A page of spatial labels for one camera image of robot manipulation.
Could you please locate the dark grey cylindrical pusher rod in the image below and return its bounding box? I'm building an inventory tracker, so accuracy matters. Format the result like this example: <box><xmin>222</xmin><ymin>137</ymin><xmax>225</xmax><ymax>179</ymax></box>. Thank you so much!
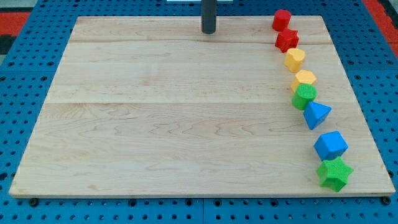
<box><xmin>201</xmin><ymin>0</ymin><xmax>217</xmax><ymax>34</ymax></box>

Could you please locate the red star block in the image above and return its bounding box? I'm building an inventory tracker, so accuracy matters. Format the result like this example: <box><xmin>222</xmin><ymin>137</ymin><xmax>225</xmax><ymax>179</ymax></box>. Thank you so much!
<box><xmin>275</xmin><ymin>28</ymin><xmax>299</xmax><ymax>53</ymax></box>

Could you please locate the yellow heart block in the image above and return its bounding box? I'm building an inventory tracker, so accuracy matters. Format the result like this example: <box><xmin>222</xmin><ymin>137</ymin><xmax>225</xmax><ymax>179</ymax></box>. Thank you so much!
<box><xmin>284</xmin><ymin>48</ymin><xmax>306</xmax><ymax>72</ymax></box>

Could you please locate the green star block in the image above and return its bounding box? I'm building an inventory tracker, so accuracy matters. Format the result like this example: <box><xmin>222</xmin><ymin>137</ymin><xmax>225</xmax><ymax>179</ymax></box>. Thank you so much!
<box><xmin>317</xmin><ymin>156</ymin><xmax>354</xmax><ymax>192</ymax></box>

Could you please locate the red cylinder block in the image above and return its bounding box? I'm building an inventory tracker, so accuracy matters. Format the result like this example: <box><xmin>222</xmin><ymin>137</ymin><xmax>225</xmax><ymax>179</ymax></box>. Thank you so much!
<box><xmin>272</xmin><ymin>9</ymin><xmax>292</xmax><ymax>32</ymax></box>

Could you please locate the yellow hexagon block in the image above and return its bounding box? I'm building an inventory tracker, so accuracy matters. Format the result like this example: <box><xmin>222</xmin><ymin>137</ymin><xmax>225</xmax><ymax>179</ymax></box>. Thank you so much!
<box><xmin>290</xmin><ymin>70</ymin><xmax>317</xmax><ymax>93</ymax></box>

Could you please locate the light wooden board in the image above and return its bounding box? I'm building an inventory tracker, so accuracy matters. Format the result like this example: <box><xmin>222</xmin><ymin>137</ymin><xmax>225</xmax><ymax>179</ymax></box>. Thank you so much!
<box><xmin>9</xmin><ymin>16</ymin><xmax>396</xmax><ymax>198</ymax></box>

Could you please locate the green cylinder block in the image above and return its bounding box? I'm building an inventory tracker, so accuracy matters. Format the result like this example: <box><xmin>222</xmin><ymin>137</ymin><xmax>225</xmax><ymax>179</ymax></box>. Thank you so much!
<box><xmin>292</xmin><ymin>83</ymin><xmax>318</xmax><ymax>110</ymax></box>

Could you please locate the blue triangle block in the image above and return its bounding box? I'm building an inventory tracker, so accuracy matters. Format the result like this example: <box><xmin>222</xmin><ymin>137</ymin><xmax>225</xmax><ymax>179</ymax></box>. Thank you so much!
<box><xmin>303</xmin><ymin>101</ymin><xmax>332</xmax><ymax>130</ymax></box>

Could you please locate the blue cube block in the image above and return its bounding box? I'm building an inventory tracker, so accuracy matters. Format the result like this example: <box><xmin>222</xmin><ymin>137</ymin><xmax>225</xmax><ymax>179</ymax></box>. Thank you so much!
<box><xmin>313</xmin><ymin>131</ymin><xmax>348</xmax><ymax>161</ymax></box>

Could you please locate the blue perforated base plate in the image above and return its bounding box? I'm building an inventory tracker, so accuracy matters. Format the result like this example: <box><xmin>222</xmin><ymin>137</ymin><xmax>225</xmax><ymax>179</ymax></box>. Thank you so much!
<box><xmin>1</xmin><ymin>0</ymin><xmax>397</xmax><ymax>223</ymax></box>

